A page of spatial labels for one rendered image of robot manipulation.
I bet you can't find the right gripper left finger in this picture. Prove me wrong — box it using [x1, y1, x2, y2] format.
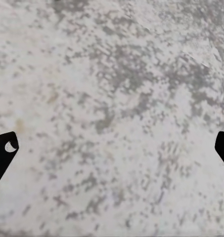
[0, 132, 19, 180]

